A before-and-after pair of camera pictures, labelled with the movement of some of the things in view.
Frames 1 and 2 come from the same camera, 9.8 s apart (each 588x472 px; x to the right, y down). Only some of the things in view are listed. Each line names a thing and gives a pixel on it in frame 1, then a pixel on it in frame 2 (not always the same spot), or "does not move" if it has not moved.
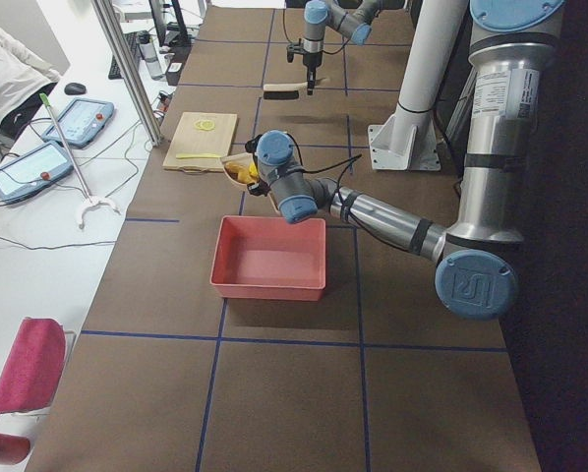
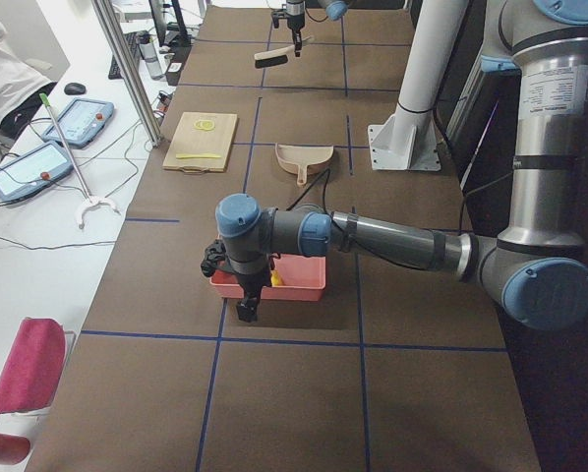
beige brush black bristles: x=283 y=90 → x=276 y=56
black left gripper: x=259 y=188 → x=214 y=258
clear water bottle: x=149 y=56 does not move
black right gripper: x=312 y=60 → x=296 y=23
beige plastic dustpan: x=249 y=156 → x=293 y=156
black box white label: x=174 y=71 does not move
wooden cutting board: x=190 y=140 does not move
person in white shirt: x=14 y=84 does not move
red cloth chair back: x=32 y=370 does not move
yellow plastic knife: x=197 y=155 does not move
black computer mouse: x=75 y=88 does not move
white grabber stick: x=90 y=201 does not move
